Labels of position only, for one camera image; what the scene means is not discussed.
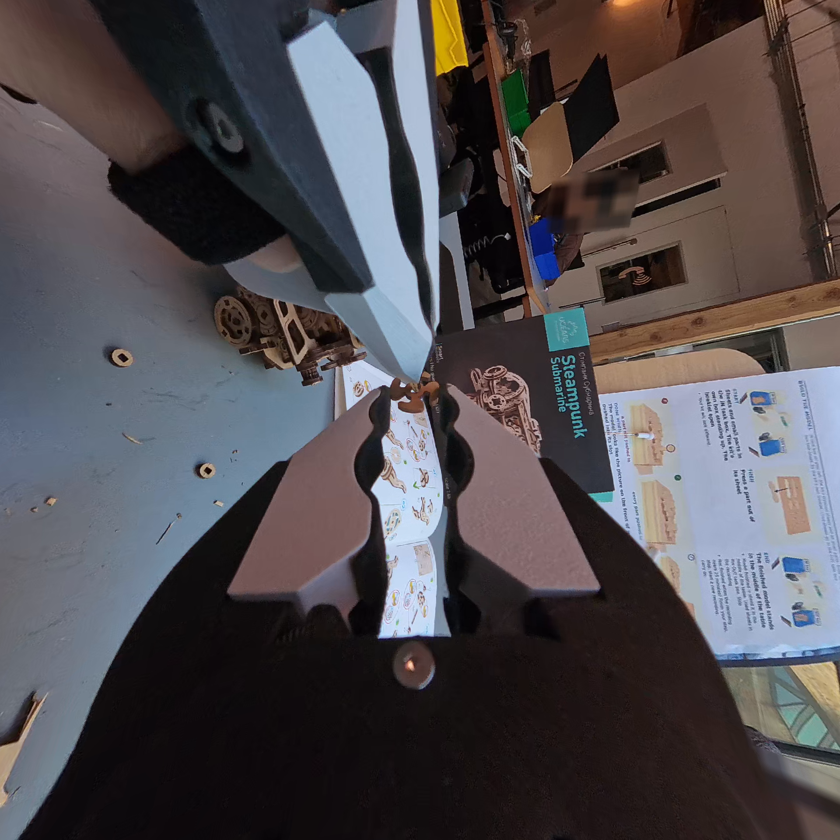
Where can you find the black model kit box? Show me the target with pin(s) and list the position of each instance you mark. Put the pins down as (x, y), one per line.
(518, 367)

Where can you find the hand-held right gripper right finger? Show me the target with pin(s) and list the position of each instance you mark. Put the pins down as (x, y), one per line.
(525, 525)

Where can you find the wooden submarine model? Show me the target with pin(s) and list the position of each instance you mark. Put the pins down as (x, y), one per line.
(282, 334)

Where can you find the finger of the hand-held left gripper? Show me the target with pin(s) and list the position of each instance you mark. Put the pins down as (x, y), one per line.
(354, 164)
(426, 98)

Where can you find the illustrated instruction booklet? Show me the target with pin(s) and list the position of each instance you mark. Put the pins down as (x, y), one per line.
(407, 472)

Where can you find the yellow plastic bin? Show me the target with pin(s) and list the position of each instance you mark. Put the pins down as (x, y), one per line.
(449, 33)

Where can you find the black cloth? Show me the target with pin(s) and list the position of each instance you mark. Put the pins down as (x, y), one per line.
(590, 98)

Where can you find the instruction poster on wooden board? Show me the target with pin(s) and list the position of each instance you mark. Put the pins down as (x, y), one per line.
(722, 512)

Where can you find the person's left hand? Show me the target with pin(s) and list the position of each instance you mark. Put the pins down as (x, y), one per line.
(98, 79)

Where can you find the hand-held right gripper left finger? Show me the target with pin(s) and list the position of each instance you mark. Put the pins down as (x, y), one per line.
(308, 525)

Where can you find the blue plastic bin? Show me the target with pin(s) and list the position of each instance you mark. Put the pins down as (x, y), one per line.
(544, 253)

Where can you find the wooden board with white stand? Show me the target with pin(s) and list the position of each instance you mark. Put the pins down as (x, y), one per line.
(548, 141)

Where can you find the slotted wooden lever piece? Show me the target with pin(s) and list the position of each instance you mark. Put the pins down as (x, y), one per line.
(23, 735)

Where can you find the long wooden table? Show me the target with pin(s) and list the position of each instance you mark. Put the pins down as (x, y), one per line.
(508, 197)

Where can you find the green plastic bin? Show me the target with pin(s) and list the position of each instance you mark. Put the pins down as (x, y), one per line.
(515, 98)

